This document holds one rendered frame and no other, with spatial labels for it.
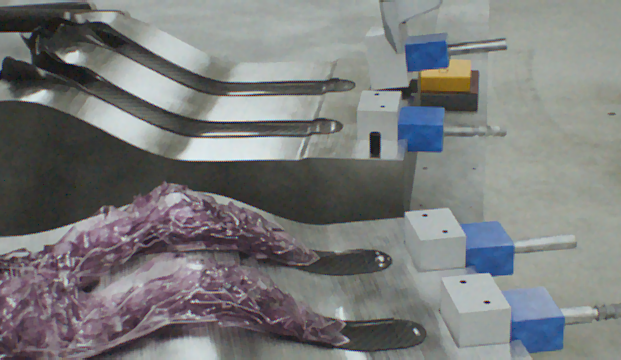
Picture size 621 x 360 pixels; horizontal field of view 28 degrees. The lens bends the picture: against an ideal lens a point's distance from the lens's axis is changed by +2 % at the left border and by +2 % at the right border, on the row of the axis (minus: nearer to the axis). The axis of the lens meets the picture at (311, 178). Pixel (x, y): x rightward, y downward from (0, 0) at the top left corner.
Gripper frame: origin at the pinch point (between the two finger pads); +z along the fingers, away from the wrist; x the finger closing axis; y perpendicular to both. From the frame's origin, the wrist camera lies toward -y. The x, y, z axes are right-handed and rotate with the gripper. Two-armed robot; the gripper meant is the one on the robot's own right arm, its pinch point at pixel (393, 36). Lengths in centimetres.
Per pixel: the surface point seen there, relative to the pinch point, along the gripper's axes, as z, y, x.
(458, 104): 11.5, 4.4, 17.8
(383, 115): 4.6, -0.3, -13.6
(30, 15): -3, -48, 30
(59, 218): 10.1, -30.5, -16.9
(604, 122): 69, 31, 224
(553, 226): 75, 14, 159
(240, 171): 7.3, -13.0, -17.5
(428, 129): 6.4, 3.4, -13.0
